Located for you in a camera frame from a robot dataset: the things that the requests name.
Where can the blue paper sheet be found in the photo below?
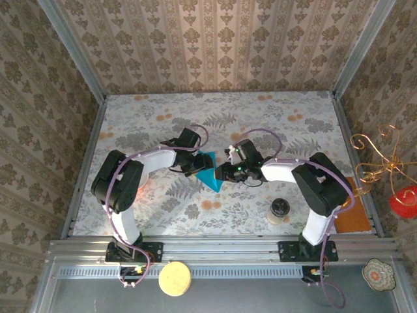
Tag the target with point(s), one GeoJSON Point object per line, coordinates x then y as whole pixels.
{"type": "Point", "coordinates": [210, 179]}

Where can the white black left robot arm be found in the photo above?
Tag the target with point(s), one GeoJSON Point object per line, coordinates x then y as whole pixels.
{"type": "Point", "coordinates": [156, 159]}

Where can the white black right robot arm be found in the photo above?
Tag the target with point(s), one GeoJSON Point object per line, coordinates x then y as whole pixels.
{"type": "Point", "coordinates": [280, 169]}

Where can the white and orange bowl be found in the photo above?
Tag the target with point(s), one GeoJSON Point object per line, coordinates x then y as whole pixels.
{"type": "Point", "coordinates": [144, 181]}

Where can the jar with black lid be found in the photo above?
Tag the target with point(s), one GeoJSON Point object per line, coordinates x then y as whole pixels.
{"type": "Point", "coordinates": [279, 208]}

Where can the floral patterned table cover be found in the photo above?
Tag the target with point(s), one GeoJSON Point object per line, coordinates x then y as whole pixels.
{"type": "Point", "coordinates": [195, 107]}

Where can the aluminium front beam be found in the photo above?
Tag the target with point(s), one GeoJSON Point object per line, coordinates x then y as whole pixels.
{"type": "Point", "coordinates": [221, 247]}

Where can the round yellow sponge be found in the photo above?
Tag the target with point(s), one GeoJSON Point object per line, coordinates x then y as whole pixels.
{"type": "Point", "coordinates": [174, 278]}

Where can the black controller board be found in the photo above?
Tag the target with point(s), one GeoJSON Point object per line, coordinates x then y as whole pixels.
{"type": "Point", "coordinates": [132, 270]}
{"type": "Point", "coordinates": [309, 272]}

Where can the orange flat board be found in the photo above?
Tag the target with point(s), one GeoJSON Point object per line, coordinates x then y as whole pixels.
{"type": "Point", "coordinates": [355, 218]}

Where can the red ball ornament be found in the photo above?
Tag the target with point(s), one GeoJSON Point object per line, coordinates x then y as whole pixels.
{"type": "Point", "coordinates": [405, 202]}

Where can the small patterned dish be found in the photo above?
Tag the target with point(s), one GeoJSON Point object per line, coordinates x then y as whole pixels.
{"type": "Point", "coordinates": [379, 274]}

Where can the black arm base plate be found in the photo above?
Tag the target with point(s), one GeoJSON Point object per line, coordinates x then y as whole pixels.
{"type": "Point", "coordinates": [154, 251]}
{"type": "Point", "coordinates": [288, 251]}

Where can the aluminium side rail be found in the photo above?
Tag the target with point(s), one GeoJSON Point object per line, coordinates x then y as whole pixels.
{"type": "Point", "coordinates": [343, 130]}
{"type": "Point", "coordinates": [94, 130]}

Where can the aluminium corner post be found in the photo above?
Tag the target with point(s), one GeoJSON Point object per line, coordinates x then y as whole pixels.
{"type": "Point", "coordinates": [77, 49]}
{"type": "Point", "coordinates": [361, 49]}

